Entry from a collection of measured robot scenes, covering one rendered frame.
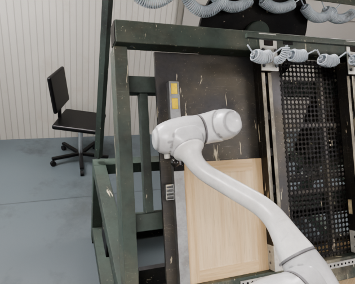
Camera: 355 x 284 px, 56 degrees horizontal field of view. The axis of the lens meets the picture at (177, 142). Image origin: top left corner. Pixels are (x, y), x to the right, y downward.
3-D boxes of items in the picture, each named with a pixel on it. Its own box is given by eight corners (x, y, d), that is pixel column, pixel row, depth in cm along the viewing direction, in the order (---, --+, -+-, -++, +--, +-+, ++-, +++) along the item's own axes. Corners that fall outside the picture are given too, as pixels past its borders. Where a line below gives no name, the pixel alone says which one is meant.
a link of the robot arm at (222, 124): (221, 110, 121) (188, 116, 117) (244, 102, 107) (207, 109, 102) (227, 138, 121) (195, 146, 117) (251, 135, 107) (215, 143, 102)
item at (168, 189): (164, 199, 156) (166, 200, 153) (163, 184, 157) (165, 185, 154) (172, 199, 158) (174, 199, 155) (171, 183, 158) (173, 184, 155)
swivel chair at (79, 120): (98, 143, 438) (101, 65, 389) (116, 171, 388) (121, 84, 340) (44, 150, 406) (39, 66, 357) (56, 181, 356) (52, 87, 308)
